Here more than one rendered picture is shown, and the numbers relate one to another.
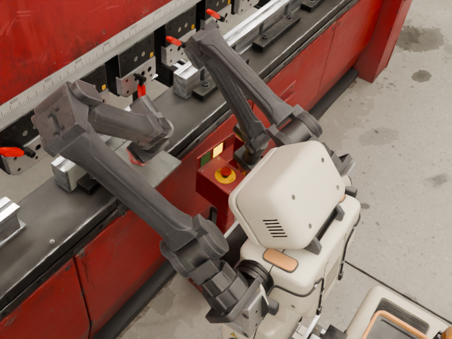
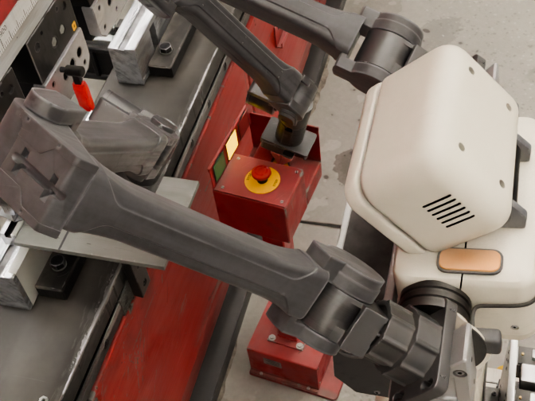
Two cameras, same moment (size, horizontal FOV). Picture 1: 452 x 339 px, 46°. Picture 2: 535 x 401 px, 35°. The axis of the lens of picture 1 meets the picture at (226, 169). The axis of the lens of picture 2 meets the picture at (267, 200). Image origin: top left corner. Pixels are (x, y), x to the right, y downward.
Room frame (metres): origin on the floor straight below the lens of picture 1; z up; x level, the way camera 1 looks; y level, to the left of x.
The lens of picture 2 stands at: (0.07, 0.18, 2.06)
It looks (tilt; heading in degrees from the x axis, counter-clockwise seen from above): 50 degrees down; 351
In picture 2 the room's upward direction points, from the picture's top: 9 degrees counter-clockwise
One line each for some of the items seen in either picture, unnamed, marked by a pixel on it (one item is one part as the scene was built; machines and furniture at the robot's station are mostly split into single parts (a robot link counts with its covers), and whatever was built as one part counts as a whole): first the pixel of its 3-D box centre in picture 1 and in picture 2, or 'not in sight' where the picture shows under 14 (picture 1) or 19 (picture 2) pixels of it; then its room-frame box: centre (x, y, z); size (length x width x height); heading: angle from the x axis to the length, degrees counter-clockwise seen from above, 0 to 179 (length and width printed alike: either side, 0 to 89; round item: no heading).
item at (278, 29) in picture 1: (276, 31); not in sight; (1.94, -0.15, 0.89); 0.30 x 0.05 x 0.03; 149
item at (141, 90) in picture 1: (140, 87); (78, 88); (1.21, 0.28, 1.12); 0.04 x 0.02 x 0.10; 59
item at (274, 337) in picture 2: not in sight; (290, 329); (1.24, -0.02, 0.13); 0.10 x 0.10 x 0.01; 52
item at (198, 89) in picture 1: (221, 76); (182, 26); (1.60, 0.06, 0.89); 0.30 x 0.05 x 0.03; 149
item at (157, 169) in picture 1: (127, 159); (107, 212); (1.03, 0.29, 1.00); 0.26 x 0.18 x 0.01; 59
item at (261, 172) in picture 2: (225, 173); (261, 176); (1.20, 0.00, 0.79); 0.04 x 0.04 x 0.04
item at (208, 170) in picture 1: (231, 173); (267, 172); (1.24, -0.02, 0.75); 0.20 x 0.16 x 0.18; 142
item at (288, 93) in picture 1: (287, 94); (284, 20); (1.90, -0.24, 0.59); 0.15 x 0.02 x 0.07; 149
